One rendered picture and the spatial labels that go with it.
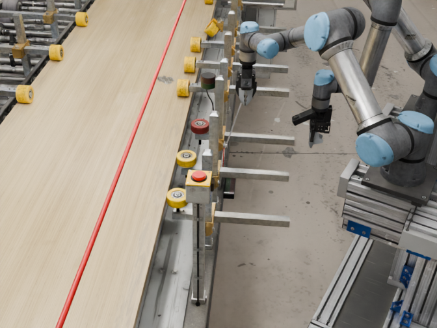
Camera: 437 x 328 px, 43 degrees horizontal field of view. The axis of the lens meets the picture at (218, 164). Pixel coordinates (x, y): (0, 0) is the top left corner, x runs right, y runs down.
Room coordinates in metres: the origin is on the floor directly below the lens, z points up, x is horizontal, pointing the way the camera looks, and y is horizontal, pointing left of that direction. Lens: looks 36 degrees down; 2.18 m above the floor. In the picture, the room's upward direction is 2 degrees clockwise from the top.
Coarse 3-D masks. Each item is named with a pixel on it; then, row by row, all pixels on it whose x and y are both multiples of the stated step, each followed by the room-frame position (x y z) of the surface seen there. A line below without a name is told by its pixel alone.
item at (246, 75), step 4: (244, 68) 2.09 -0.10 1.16; (248, 68) 2.09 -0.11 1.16; (252, 68) 2.09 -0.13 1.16; (244, 72) 2.08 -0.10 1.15; (248, 72) 2.08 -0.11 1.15; (252, 72) 2.10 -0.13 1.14; (244, 76) 2.06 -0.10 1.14; (248, 76) 2.06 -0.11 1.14; (244, 80) 2.04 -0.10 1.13; (248, 80) 2.04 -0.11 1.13; (244, 84) 2.02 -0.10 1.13; (248, 84) 2.02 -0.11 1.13; (244, 88) 2.02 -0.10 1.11; (248, 88) 2.02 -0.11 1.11
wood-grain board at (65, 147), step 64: (128, 0) 3.59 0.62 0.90; (192, 0) 3.63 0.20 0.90; (64, 64) 2.61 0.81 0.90; (128, 64) 2.63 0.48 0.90; (0, 128) 1.99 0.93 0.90; (64, 128) 2.00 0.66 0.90; (128, 128) 2.02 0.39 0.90; (0, 192) 1.56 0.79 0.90; (64, 192) 1.57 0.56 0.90; (128, 192) 1.58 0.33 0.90; (0, 256) 1.24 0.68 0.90; (64, 256) 1.25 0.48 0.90; (128, 256) 1.26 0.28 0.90; (0, 320) 1.00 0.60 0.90; (128, 320) 1.01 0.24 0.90
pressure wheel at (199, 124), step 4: (192, 120) 2.09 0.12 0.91; (196, 120) 2.09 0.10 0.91; (200, 120) 2.09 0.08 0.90; (204, 120) 2.09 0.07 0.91; (192, 124) 2.05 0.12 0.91; (196, 124) 2.06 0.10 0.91; (200, 124) 2.06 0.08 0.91; (204, 124) 2.06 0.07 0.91; (208, 124) 2.06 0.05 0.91; (192, 128) 2.04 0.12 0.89; (196, 128) 2.03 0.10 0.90; (200, 128) 2.03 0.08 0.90; (204, 128) 2.03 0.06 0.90; (208, 128) 2.05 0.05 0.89; (196, 132) 2.03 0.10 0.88; (200, 132) 2.03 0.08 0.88; (204, 132) 2.03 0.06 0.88; (200, 140) 2.06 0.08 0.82
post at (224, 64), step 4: (220, 60) 2.27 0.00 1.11; (224, 60) 2.26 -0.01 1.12; (220, 64) 2.25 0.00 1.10; (224, 64) 2.25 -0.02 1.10; (220, 68) 2.25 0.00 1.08; (224, 68) 2.25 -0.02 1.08; (220, 72) 2.25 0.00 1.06; (224, 72) 2.25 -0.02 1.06; (224, 76) 2.25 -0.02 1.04; (224, 80) 2.25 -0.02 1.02; (224, 84) 2.25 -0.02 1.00; (224, 88) 2.25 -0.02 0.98; (224, 104) 2.25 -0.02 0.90; (224, 108) 2.25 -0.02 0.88; (224, 112) 2.25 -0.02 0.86; (224, 116) 2.25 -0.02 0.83; (224, 120) 2.25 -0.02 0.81; (224, 124) 2.25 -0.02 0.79
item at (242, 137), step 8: (200, 136) 2.05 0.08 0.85; (208, 136) 2.05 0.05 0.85; (224, 136) 2.04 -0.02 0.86; (232, 136) 2.04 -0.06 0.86; (240, 136) 2.04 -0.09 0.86; (248, 136) 2.04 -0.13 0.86; (256, 136) 2.05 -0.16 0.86; (264, 136) 2.05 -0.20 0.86; (272, 136) 2.05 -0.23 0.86; (280, 136) 2.05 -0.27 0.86; (288, 136) 2.05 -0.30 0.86; (288, 144) 2.03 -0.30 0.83
